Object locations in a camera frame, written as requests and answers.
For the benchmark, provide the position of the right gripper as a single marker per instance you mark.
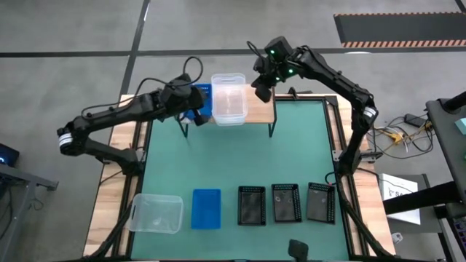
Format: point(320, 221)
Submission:
point(275, 62)

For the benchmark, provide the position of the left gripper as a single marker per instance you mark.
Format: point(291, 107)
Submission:
point(178, 96)

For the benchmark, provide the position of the blue slotted plastic basket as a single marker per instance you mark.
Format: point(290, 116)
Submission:
point(206, 209)
point(207, 102)

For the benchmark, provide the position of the clear plastic storage bin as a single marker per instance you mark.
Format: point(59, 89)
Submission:
point(229, 102)
point(156, 214)

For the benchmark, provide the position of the black slotted plastic basket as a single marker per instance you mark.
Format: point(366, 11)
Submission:
point(252, 205)
point(286, 203)
point(321, 203)

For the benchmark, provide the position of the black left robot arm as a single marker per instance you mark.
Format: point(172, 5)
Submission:
point(109, 114)

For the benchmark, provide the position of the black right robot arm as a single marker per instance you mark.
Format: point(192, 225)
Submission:
point(349, 94)

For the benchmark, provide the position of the wooden shelf with black legs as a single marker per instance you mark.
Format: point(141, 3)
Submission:
point(258, 109)

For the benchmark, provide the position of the green table mat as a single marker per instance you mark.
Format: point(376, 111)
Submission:
point(233, 163)

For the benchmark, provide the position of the yellow plug connector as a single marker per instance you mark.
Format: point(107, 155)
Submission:
point(394, 137)

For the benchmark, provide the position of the black hazard-striped floor mat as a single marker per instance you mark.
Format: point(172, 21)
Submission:
point(400, 29)

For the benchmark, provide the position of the white cardboard box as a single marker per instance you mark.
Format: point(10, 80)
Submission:
point(386, 182)

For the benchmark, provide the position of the black power adapter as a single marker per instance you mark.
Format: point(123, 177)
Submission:
point(414, 120)

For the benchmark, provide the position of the black rounded object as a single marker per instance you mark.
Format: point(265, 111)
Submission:
point(298, 250)

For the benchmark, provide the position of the grey metal stand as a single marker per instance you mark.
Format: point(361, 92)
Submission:
point(22, 176)

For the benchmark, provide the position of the black desk beam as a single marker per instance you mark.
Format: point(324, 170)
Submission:
point(418, 200)

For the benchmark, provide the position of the dark device with blue light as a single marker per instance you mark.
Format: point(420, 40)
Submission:
point(9, 154)

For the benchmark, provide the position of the black pole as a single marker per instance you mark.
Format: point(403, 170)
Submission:
point(455, 102)

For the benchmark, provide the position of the black desk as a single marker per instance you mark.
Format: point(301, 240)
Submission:
point(451, 145)

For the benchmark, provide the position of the small white device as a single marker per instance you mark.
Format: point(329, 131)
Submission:
point(397, 237)

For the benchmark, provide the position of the teal block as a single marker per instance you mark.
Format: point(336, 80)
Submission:
point(461, 125)

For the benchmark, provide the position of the black keyboard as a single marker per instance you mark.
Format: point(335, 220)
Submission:
point(459, 233)

